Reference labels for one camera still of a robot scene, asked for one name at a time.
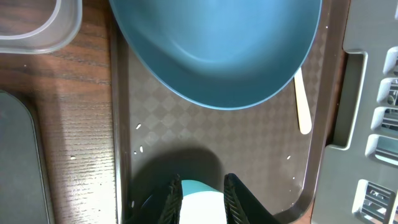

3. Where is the light blue rice bowl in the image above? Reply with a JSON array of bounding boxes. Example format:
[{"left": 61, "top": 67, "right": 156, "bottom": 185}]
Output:
[{"left": 179, "top": 180, "right": 227, "bottom": 224}]

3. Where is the yellow plastic spoon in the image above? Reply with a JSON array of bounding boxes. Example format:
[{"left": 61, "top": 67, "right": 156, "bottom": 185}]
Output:
[{"left": 294, "top": 68, "right": 312, "bottom": 134}]

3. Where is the clear plastic bin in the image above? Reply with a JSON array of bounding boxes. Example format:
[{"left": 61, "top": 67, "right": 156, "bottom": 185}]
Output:
[{"left": 1, "top": 0, "right": 83, "bottom": 54}]

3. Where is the brown serving tray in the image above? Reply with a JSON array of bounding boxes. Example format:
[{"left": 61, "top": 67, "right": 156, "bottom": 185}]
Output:
[{"left": 111, "top": 1, "right": 350, "bottom": 223}]

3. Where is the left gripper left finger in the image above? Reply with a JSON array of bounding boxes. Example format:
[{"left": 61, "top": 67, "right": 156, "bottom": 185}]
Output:
[{"left": 125, "top": 175, "right": 183, "bottom": 224}]

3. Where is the black tray bin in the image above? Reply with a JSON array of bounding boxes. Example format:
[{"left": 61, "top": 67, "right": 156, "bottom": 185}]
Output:
[{"left": 1, "top": 90, "right": 55, "bottom": 224}]

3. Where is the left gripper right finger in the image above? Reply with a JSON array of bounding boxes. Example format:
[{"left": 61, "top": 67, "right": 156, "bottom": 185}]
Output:
[{"left": 223, "top": 173, "right": 280, "bottom": 224}]

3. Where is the grey dishwasher rack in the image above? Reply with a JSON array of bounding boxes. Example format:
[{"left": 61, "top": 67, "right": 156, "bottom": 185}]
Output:
[{"left": 312, "top": 0, "right": 397, "bottom": 223}]

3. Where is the dark blue plate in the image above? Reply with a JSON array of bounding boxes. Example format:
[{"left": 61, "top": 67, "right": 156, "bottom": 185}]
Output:
[{"left": 110, "top": 0, "right": 322, "bottom": 110}]

